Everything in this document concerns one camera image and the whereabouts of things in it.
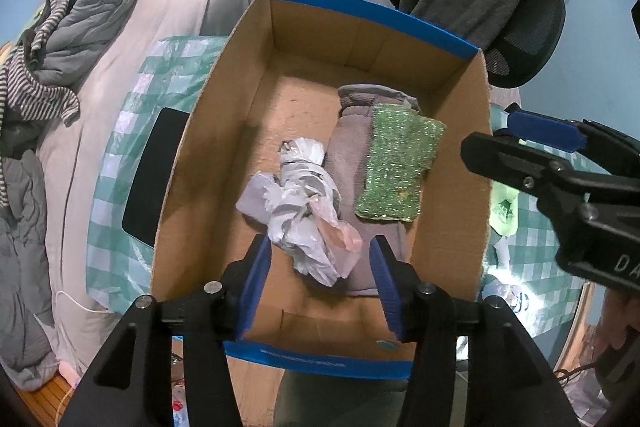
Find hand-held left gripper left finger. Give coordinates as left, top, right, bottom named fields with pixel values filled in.
left=57, top=234, right=273, bottom=427

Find white plastic bag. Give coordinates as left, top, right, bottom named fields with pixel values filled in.
left=247, top=137, right=351, bottom=288

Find grey-brown fleece cloth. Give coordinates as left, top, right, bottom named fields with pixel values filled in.
left=320, top=83, right=423, bottom=298

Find person's olive green pants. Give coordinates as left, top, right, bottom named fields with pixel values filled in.
left=272, top=367, right=416, bottom=427

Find green checked tablecloth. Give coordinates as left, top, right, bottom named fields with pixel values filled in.
left=86, top=36, right=588, bottom=348

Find white cable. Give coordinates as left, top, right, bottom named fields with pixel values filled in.
left=55, top=289, right=101, bottom=408

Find black phone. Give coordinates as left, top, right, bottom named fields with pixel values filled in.
left=121, top=108, right=193, bottom=250

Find black office chair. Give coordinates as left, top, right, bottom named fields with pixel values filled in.
left=300, top=0, right=567, bottom=88

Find light green cloth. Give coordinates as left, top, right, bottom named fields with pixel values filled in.
left=489, top=184, right=523, bottom=238

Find green glitter scouring cloth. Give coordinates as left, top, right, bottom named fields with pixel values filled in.
left=354, top=103, right=447, bottom=223

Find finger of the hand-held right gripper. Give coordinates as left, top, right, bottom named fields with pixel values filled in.
left=460, top=132, right=568, bottom=208
left=495, top=104, right=640, bottom=178

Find grey striped garment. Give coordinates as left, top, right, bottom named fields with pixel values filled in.
left=0, top=0, right=81, bottom=208

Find person's right hand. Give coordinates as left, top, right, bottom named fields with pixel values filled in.
left=597, top=289, right=640, bottom=360

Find blue cardboard box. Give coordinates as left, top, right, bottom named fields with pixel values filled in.
left=150, top=0, right=496, bottom=382

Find bed with grey sheet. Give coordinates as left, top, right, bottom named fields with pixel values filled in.
left=30, top=0, right=263, bottom=373

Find pink plastic bag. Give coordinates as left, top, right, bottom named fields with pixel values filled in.
left=307, top=199, right=363, bottom=253

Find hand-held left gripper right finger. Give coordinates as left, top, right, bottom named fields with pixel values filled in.
left=369, top=234, right=575, bottom=427

